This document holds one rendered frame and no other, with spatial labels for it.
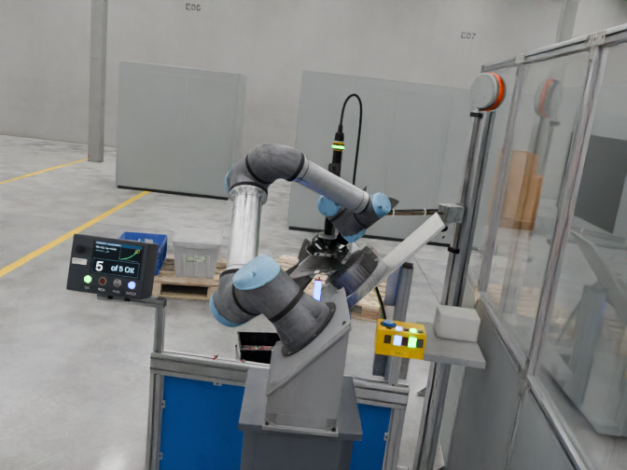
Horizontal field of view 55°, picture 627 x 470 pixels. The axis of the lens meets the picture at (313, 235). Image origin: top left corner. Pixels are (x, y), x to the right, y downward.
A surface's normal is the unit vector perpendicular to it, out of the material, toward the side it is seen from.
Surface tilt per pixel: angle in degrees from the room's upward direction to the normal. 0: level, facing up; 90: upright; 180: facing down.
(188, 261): 95
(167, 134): 90
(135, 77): 90
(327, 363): 90
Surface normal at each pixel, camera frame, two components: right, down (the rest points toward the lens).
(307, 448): 0.02, 0.23
